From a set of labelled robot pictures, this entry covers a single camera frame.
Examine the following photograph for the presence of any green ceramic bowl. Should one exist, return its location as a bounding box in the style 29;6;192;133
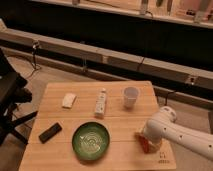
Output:
72;122;110;161

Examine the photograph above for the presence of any white sponge block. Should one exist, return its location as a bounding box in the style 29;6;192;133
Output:
62;93;76;108

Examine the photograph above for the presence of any white tube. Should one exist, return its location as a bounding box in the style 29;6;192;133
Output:
95;88;107;118

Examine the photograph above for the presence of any black chair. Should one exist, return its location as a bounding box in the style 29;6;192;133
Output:
0;48;37;146

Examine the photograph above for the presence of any black cable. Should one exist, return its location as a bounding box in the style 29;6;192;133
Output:
27;40;43;78

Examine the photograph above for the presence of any black rectangular block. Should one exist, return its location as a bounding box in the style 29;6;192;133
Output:
39;123;62;143

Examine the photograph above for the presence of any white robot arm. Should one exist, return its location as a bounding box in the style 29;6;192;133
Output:
142;106;213;161

